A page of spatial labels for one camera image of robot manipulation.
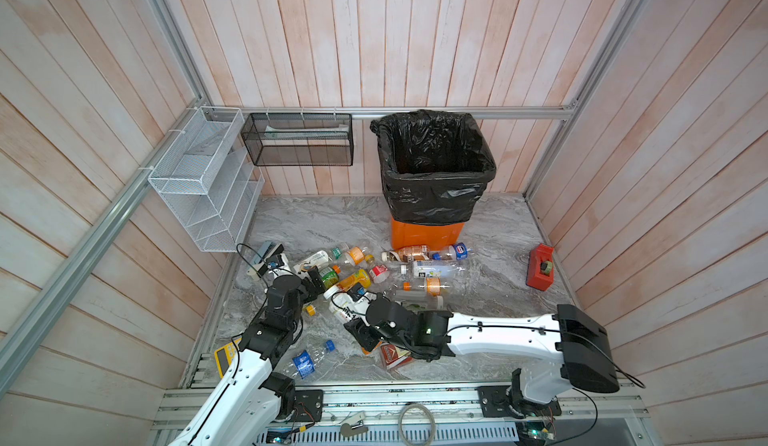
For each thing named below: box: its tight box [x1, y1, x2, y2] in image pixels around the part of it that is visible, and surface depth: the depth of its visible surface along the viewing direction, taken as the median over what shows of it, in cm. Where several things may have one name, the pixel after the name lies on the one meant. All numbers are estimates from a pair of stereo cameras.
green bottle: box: [320, 267, 339, 289], surface depth 92 cm
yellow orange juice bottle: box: [336, 269, 371, 292], surface depth 93 cm
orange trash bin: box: [390, 216, 466, 250], surface depth 101 cm
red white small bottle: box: [369, 264, 390, 283], surface depth 95 cm
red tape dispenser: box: [526, 243, 555, 291], surface depth 95 cm
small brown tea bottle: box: [381, 245, 430, 262], surface depth 100 cm
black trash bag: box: [370, 110, 497, 225], surface depth 89 cm
